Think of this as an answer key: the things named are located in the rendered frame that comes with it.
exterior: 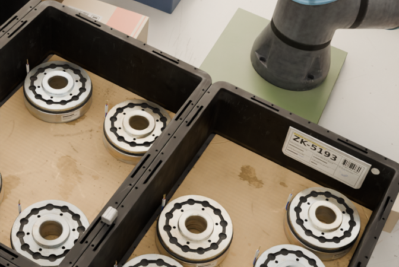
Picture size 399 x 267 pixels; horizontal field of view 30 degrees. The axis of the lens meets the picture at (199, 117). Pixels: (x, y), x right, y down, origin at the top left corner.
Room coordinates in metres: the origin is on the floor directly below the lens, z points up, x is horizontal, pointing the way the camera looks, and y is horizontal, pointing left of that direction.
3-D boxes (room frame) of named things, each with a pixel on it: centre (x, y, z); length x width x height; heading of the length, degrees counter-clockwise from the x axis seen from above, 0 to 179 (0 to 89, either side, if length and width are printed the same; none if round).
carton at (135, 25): (0.99, 0.22, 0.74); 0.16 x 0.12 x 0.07; 79
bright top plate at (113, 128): (0.70, 0.09, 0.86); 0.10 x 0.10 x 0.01
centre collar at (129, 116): (0.70, 0.09, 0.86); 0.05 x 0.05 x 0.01
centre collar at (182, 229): (0.55, -0.02, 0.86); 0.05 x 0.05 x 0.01
